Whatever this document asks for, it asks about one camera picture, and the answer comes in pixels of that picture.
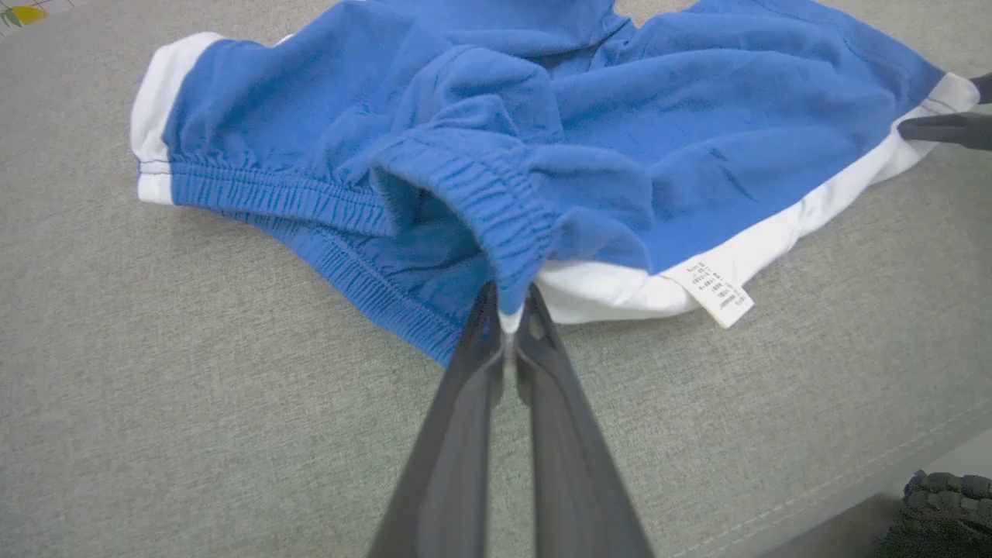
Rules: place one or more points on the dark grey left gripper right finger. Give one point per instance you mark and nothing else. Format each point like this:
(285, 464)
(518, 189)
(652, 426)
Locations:
(577, 488)

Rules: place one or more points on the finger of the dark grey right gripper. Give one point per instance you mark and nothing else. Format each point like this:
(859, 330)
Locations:
(957, 130)
(984, 87)

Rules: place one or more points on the grey fabric sofa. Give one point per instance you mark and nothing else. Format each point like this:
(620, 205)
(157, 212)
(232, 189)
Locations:
(155, 426)

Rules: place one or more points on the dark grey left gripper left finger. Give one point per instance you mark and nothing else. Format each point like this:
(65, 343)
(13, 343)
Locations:
(449, 480)

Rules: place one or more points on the black ridged rubber object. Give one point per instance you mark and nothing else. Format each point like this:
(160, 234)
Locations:
(945, 515)

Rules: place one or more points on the blue and white shorts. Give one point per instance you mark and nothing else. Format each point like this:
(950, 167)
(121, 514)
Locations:
(697, 155)

